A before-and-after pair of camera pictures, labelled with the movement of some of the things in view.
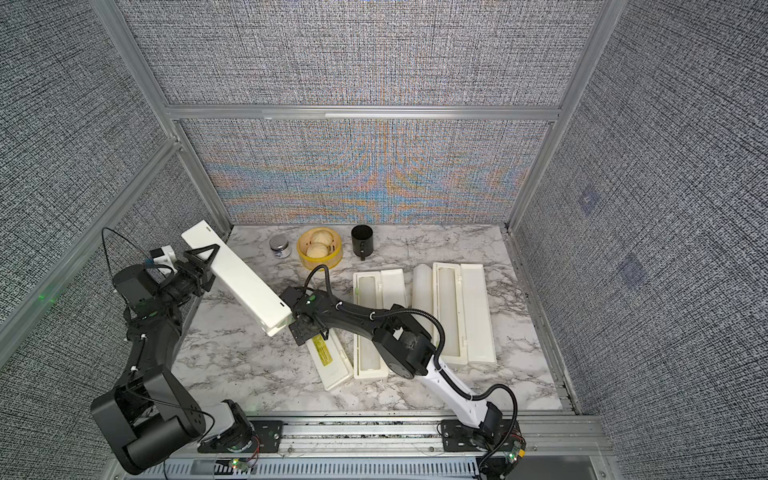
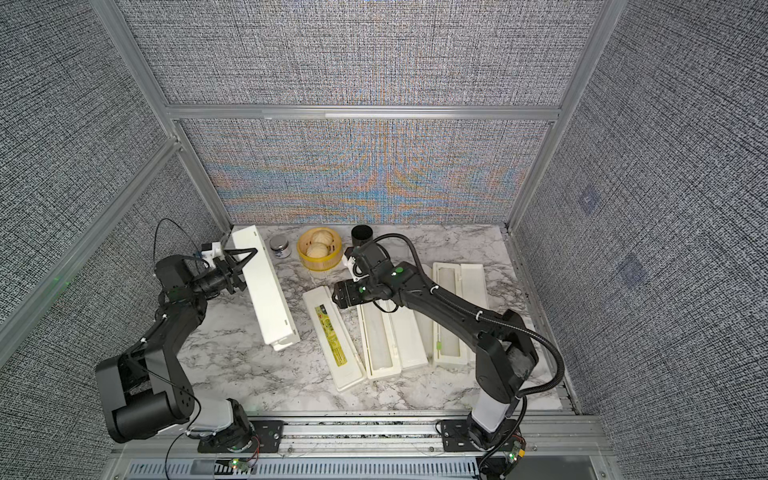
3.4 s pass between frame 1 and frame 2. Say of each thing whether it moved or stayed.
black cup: stayed
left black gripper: moved
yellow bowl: stayed
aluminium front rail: stayed
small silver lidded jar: stayed
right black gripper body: moved
